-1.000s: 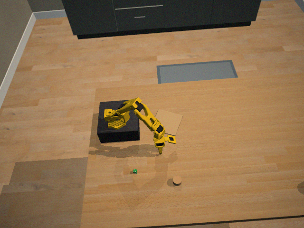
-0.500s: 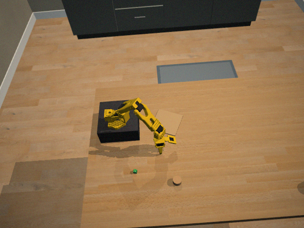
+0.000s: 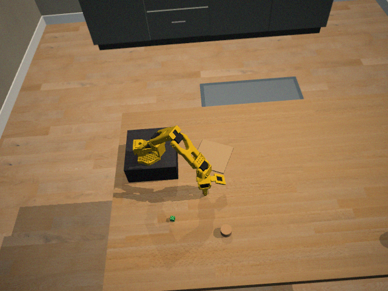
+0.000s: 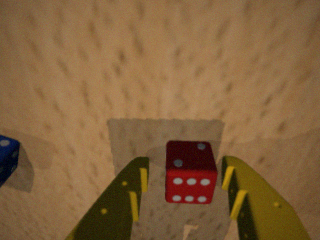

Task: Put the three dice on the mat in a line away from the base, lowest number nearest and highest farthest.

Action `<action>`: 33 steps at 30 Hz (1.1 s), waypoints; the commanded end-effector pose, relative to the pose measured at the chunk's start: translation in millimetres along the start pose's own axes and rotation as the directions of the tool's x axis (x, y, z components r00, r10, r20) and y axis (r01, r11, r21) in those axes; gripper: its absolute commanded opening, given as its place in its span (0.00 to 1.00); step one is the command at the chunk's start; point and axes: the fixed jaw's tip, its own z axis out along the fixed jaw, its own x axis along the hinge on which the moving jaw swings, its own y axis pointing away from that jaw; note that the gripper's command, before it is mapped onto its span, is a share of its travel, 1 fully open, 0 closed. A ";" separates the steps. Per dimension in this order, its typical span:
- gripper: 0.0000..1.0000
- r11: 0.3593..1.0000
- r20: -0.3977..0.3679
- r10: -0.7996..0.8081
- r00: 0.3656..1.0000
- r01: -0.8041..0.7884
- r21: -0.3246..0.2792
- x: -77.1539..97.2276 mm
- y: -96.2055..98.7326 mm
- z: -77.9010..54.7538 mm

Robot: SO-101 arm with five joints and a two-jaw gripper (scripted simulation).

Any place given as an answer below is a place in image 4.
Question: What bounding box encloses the blue die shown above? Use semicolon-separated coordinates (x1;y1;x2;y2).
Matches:
0;135;20;187

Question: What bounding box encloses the red die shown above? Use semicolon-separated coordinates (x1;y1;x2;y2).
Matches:
165;141;218;204

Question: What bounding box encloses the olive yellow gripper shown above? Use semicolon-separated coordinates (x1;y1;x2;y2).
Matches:
65;156;311;240

